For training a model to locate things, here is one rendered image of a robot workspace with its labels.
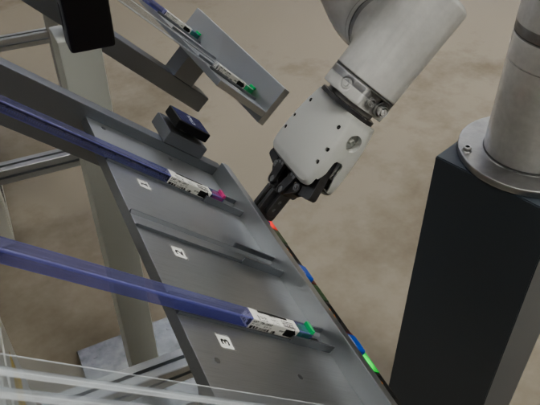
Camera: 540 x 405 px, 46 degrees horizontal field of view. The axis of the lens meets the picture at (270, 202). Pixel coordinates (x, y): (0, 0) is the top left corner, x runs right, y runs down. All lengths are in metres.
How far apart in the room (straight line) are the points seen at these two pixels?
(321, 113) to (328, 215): 1.14
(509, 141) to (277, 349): 0.47
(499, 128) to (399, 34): 0.24
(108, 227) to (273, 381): 0.69
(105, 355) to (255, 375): 1.07
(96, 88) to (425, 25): 0.51
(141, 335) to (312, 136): 0.75
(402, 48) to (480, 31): 2.38
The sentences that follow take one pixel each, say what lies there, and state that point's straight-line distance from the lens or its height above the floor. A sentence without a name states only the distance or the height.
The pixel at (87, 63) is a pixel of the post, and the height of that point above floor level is 0.79.
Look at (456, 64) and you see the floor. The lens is 2.76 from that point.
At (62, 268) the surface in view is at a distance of 0.43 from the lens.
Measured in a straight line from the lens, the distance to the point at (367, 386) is 0.59.
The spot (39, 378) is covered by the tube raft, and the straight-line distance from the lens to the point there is 0.35.
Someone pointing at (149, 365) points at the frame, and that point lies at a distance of 1.13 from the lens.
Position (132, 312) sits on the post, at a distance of 1.31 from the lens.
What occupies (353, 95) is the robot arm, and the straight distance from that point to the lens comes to 0.72.
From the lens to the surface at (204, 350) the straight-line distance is 0.48.
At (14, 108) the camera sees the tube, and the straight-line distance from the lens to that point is 0.61.
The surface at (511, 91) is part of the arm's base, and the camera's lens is 0.86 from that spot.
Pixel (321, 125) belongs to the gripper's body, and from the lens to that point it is 0.74.
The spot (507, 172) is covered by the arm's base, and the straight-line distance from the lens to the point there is 0.90.
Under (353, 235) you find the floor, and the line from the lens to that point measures 1.81.
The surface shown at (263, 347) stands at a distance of 0.54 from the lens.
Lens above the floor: 1.22
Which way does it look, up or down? 40 degrees down
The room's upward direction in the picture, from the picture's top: straight up
